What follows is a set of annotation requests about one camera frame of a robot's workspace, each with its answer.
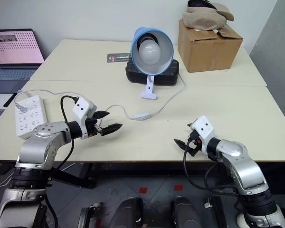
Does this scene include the black cloth item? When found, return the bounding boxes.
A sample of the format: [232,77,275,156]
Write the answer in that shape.
[187,0,214,8]

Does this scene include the grey laptop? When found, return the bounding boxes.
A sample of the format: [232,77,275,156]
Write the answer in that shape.
[0,28,46,95]

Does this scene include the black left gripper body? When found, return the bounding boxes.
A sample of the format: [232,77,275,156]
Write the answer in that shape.
[85,117,103,139]

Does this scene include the white power strip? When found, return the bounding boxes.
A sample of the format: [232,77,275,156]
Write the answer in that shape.
[14,95,48,140]

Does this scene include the white power plug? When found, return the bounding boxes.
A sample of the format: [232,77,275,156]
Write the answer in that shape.
[15,103,27,114]

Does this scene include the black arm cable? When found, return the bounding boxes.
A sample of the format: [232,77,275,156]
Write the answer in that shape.
[44,95,81,228]
[183,142,241,197]

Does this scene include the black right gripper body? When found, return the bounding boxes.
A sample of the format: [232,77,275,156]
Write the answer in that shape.
[185,129,202,158]

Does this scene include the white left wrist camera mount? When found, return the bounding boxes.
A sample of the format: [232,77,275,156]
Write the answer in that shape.
[72,96,97,140]

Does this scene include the white light bulb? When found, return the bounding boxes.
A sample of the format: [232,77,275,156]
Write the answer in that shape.
[138,38,163,65]

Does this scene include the blue desk lamp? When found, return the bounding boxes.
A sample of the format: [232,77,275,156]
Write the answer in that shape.
[131,27,175,100]

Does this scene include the brown cardboard box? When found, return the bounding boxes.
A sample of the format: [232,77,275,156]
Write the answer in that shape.
[177,19,244,73]

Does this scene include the black table frame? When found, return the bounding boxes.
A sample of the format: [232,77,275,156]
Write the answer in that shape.
[49,162,97,190]

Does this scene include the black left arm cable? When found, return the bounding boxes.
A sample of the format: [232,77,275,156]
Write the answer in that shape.
[44,95,81,228]

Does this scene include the white lamp cord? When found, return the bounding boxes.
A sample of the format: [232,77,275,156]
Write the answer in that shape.
[14,75,188,119]

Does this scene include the black red packaged tool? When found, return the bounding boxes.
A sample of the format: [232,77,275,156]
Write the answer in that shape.
[107,53,132,64]

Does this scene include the dark rounded shape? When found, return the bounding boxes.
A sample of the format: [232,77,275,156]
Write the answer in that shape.
[113,197,144,228]
[170,195,198,228]

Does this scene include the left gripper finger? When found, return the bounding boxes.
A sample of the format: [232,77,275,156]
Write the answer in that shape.
[94,110,110,120]
[101,123,123,137]

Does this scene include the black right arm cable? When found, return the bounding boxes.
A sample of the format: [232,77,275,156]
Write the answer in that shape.
[183,142,241,197]

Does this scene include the white floor cables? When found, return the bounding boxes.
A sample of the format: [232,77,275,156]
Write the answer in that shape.
[0,166,13,203]

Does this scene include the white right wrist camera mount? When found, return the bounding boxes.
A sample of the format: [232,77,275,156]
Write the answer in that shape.
[191,115,216,155]

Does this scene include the white inline cord switch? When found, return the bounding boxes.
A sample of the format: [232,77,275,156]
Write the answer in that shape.
[133,112,151,122]

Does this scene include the beige cloth garment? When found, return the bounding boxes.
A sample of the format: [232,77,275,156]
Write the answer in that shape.
[182,2,235,32]

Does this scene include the black plastic tool case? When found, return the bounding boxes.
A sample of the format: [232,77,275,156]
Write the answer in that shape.
[125,59,180,86]

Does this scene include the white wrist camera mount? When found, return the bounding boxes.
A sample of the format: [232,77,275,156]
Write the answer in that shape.
[191,115,216,155]
[72,96,97,140]

